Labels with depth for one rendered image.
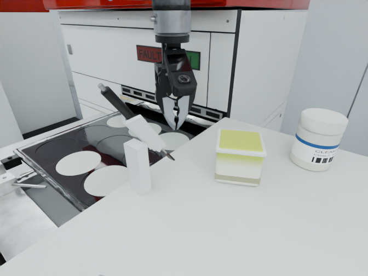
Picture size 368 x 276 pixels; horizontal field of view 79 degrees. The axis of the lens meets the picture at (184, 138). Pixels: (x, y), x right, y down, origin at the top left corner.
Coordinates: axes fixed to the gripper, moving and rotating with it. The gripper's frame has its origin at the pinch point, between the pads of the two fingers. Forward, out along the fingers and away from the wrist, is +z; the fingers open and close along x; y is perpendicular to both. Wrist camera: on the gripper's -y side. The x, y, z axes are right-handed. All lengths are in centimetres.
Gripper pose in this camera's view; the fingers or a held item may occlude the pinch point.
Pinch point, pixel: (176, 126)
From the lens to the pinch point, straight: 54.0
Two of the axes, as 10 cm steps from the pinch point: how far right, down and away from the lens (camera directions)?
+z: 0.0, 8.7, 4.9
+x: -9.7, 1.2, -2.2
